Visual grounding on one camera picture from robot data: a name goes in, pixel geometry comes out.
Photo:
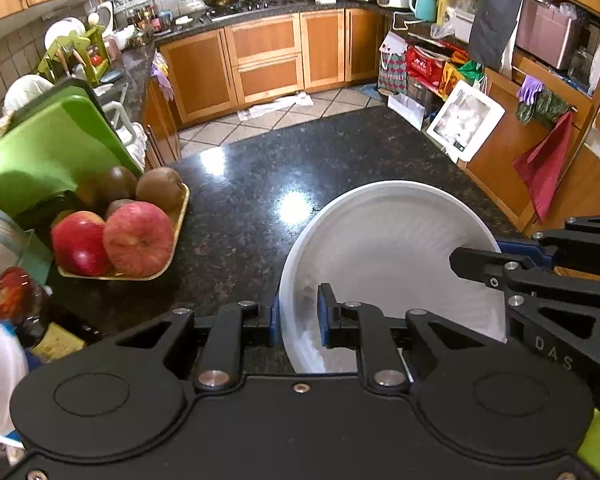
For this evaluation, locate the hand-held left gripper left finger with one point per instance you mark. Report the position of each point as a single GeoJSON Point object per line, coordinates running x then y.
{"type": "Point", "coordinates": [275, 321]}

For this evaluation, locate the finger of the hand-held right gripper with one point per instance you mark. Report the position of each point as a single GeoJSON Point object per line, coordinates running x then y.
{"type": "Point", "coordinates": [480, 262]}
{"type": "Point", "coordinates": [522, 250]}

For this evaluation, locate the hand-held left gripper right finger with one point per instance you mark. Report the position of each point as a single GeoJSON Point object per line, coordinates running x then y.
{"type": "Point", "coordinates": [324, 316]}

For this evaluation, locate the white ribbed plastic bowl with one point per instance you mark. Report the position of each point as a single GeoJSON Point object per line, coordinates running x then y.
{"type": "Point", "coordinates": [390, 250]}

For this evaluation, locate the red cloth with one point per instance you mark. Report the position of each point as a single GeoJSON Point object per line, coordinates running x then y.
{"type": "Point", "coordinates": [547, 165]}

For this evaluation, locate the yellow fruit tray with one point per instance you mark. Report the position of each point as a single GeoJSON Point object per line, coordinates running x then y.
{"type": "Point", "coordinates": [177, 230]}

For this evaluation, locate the white framed picture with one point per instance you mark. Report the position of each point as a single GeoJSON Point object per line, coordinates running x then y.
{"type": "Point", "coordinates": [465, 120]}

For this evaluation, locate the red apple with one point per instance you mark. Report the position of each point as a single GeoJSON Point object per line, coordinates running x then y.
{"type": "Point", "coordinates": [77, 245]}
{"type": "Point", "coordinates": [140, 240]}

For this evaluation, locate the purple rubber glove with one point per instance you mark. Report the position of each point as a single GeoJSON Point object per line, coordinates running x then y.
{"type": "Point", "coordinates": [530, 90]}

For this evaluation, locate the brown kiwi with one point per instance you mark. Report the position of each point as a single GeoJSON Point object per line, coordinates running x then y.
{"type": "Point", "coordinates": [117, 185]}
{"type": "Point", "coordinates": [159, 189]}

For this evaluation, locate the red snack bag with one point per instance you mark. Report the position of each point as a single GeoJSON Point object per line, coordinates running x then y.
{"type": "Point", "coordinates": [427, 67]}

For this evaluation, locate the patterned gift bag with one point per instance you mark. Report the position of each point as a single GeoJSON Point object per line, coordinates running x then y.
{"type": "Point", "coordinates": [392, 67]}

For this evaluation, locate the white paper sheet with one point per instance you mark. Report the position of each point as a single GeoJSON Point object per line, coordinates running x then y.
{"type": "Point", "coordinates": [275, 106]}

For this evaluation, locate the black apron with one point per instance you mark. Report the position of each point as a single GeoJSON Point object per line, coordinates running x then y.
{"type": "Point", "coordinates": [500, 10]}

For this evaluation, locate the dark sauce jar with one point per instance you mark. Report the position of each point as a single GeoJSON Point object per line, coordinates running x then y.
{"type": "Point", "coordinates": [30, 315]}

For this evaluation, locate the wooden lower cabinets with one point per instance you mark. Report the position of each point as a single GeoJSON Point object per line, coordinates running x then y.
{"type": "Point", "coordinates": [265, 65]}

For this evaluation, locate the teal mug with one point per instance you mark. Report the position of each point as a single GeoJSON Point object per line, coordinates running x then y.
{"type": "Point", "coordinates": [424, 5]}

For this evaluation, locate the blue tissue pack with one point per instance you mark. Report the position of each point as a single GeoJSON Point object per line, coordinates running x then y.
{"type": "Point", "coordinates": [0, 380]}

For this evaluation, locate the blue paper cup white lid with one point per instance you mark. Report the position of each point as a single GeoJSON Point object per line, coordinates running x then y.
{"type": "Point", "coordinates": [2, 245]}

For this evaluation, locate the green cutting board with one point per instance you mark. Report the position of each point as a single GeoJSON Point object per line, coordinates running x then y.
{"type": "Point", "coordinates": [45, 155]}

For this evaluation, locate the gas stove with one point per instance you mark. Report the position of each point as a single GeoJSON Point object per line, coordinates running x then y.
{"type": "Point", "coordinates": [245, 10]}

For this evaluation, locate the green dish rack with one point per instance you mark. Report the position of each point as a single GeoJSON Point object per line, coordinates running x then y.
{"type": "Point", "coordinates": [75, 57]}

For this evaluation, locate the white plate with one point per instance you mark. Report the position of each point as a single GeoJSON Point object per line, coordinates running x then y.
{"type": "Point", "coordinates": [64, 32]}

